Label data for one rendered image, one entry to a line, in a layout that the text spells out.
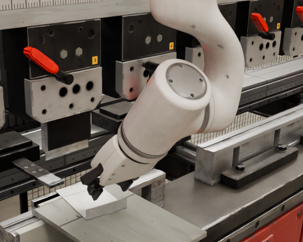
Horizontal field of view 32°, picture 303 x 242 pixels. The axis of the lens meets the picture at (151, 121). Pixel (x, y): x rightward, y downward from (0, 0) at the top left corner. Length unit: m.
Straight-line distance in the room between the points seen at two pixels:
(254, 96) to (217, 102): 1.16
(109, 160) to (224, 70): 0.23
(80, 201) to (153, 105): 0.37
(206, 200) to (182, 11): 0.70
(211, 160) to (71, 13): 0.60
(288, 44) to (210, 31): 0.78
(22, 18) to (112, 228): 0.38
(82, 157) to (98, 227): 0.46
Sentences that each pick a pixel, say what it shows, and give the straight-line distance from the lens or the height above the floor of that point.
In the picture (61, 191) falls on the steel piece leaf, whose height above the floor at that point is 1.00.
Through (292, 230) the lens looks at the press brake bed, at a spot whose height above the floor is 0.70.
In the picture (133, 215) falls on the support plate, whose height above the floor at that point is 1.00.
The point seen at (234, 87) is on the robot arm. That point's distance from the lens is 0.75.
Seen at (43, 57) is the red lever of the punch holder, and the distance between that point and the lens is 0.83.
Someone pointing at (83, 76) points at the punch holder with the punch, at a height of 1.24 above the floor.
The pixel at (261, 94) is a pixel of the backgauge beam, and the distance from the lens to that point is 1.94.
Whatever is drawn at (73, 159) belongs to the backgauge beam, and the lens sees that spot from 1.35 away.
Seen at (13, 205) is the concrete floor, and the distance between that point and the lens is 3.07.
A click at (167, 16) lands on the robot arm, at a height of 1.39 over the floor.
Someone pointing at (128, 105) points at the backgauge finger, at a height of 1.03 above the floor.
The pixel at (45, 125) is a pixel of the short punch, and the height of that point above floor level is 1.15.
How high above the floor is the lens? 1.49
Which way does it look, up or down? 20 degrees down
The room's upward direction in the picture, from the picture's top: 2 degrees clockwise
